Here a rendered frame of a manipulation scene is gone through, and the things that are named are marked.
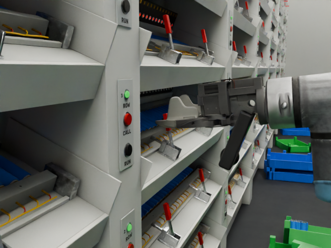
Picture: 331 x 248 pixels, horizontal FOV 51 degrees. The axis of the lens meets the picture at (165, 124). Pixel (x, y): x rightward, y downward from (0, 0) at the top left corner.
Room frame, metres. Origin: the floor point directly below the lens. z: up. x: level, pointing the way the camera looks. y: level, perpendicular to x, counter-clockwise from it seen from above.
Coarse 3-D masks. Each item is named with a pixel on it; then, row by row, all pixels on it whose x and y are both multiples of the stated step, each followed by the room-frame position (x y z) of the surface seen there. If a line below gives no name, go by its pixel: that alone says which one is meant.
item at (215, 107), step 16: (224, 80) 0.63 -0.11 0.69; (240, 80) 0.63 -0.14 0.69; (256, 80) 0.61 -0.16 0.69; (208, 96) 0.63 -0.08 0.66; (224, 96) 0.61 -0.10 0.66; (240, 96) 0.62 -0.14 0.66; (256, 96) 0.59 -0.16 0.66; (208, 112) 0.63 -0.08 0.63; (224, 112) 0.61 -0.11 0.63; (256, 112) 0.61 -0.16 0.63
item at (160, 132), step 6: (156, 126) 0.76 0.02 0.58; (144, 132) 0.69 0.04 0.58; (150, 132) 0.70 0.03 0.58; (156, 132) 0.72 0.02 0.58; (162, 132) 0.76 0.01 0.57; (180, 132) 0.83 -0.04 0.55; (144, 138) 0.66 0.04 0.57; (168, 138) 0.76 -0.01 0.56; (144, 144) 0.68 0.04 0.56; (144, 150) 0.64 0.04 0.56
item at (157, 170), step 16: (144, 96) 0.91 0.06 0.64; (160, 96) 1.01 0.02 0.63; (192, 96) 1.11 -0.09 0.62; (160, 144) 0.73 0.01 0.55; (176, 144) 0.76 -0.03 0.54; (192, 144) 0.81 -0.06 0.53; (208, 144) 0.92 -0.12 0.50; (144, 160) 0.50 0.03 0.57; (160, 160) 0.64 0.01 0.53; (176, 160) 0.67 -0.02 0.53; (192, 160) 0.80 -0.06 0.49; (144, 176) 0.50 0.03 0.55; (160, 176) 0.58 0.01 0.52; (144, 192) 0.53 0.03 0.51
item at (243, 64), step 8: (232, 48) 1.76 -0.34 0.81; (232, 56) 1.16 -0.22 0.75; (240, 56) 1.71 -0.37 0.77; (248, 56) 1.73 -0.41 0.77; (232, 64) 1.16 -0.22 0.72; (240, 64) 1.48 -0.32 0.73; (248, 64) 1.57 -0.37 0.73; (256, 64) 1.72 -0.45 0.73; (232, 72) 1.22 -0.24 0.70; (240, 72) 1.38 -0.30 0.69; (248, 72) 1.58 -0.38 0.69
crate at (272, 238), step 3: (270, 237) 1.21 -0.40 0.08; (273, 237) 1.21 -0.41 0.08; (270, 240) 1.21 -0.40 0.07; (273, 240) 1.21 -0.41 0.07; (270, 243) 1.21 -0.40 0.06; (273, 243) 1.21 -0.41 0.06; (276, 243) 1.22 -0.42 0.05; (279, 243) 1.21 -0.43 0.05; (282, 243) 1.21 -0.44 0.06; (270, 246) 1.21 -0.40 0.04; (273, 246) 1.21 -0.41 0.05; (276, 246) 1.22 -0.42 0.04; (279, 246) 1.21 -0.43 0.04; (282, 246) 1.21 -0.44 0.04; (285, 246) 1.21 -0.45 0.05; (288, 246) 1.20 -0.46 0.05; (291, 246) 1.20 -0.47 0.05
